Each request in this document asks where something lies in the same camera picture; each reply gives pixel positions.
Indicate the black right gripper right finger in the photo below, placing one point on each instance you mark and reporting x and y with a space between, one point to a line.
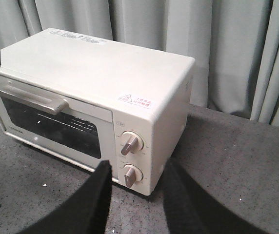
189 209

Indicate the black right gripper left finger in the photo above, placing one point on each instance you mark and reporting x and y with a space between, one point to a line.
86 211

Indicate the toaster oven glass door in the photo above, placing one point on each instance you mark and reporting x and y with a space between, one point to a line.
81 133

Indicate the lower oven control knob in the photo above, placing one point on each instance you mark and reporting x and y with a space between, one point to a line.
132 175

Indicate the oven control knob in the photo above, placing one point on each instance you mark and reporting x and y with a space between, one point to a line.
132 142
132 175

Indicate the upper oven control knob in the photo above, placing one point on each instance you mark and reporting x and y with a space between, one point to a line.
132 142

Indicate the white Toshiba toaster oven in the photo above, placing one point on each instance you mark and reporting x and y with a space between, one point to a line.
146 90

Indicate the grey-white curtain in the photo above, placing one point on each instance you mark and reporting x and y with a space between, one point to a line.
235 42

